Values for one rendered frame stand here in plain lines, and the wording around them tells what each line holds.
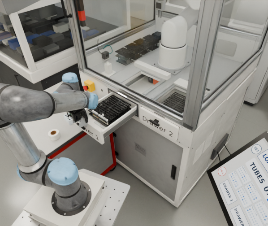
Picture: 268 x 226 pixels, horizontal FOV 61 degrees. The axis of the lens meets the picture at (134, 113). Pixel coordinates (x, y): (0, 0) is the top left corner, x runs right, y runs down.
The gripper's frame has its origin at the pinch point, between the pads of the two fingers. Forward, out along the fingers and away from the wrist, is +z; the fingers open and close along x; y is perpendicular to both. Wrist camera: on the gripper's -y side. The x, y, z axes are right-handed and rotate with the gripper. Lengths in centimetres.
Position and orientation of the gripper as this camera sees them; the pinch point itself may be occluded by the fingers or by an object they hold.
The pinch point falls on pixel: (84, 123)
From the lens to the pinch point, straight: 142.4
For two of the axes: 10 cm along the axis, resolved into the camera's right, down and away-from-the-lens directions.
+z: 0.2, 7.5, 6.6
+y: -6.7, 5.0, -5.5
